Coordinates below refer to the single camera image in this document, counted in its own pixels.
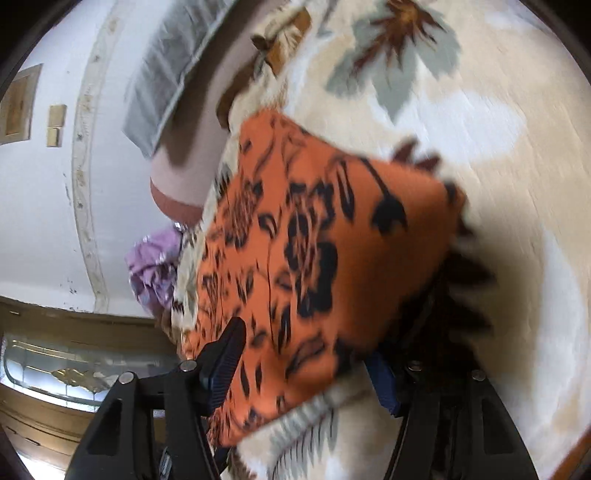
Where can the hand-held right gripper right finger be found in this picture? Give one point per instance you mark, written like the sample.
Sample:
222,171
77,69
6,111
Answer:
385,387

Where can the purple floral cloth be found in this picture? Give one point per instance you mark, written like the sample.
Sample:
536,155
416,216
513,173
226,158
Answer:
150,267

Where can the grey pillow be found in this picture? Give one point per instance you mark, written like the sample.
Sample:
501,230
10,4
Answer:
171,69

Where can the wooden glass-front cabinet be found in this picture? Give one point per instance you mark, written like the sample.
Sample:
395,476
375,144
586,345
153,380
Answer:
60,337

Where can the orange black floral garment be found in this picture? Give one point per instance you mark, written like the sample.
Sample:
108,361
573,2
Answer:
286,194

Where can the cream floral blanket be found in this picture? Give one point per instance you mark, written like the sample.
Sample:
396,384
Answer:
508,161

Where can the framed wall picture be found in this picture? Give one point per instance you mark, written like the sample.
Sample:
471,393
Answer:
18,104

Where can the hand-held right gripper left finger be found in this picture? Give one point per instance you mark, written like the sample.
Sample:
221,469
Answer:
225,367

